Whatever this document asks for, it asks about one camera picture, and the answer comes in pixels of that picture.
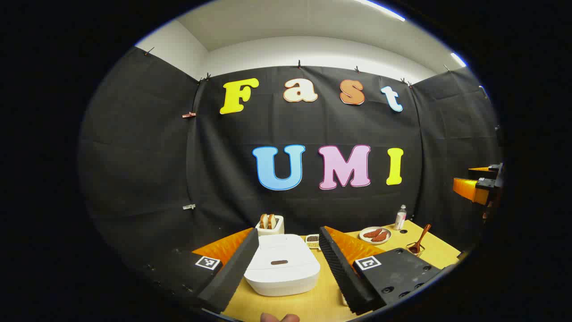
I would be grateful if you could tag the red cloth clip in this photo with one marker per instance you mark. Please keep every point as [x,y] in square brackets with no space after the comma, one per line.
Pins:
[189,115]

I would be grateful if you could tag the brown meat piece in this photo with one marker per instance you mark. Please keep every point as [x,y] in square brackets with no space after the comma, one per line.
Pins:
[380,237]
[372,233]

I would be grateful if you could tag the toast slice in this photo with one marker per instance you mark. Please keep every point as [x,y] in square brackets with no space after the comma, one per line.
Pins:
[271,221]
[264,221]

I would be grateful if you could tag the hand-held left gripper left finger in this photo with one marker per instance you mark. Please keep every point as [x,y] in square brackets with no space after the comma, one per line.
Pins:
[232,273]

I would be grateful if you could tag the white rice cooker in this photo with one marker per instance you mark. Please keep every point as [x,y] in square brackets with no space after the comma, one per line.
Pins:
[281,248]

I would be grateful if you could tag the small clear bottle pink label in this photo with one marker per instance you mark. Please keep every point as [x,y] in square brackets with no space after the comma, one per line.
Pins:
[400,219]

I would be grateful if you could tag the white divided bean dish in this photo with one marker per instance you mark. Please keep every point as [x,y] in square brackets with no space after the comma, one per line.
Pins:
[313,241]

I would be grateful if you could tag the brown wooden spoon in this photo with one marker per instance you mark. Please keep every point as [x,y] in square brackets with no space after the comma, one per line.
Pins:
[422,235]

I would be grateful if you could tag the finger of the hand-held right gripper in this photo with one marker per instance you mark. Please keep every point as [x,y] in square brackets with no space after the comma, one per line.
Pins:
[480,171]
[469,188]

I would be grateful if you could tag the white toaster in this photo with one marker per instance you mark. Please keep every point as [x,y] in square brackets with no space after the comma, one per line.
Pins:
[272,231]

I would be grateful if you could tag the white round plate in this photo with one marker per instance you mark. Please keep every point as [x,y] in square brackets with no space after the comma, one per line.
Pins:
[364,240]

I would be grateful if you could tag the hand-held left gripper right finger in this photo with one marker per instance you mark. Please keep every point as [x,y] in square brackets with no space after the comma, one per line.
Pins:
[339,268]

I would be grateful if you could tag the clear glass chopstick holder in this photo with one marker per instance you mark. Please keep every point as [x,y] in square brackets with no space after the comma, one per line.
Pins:
[413,251]

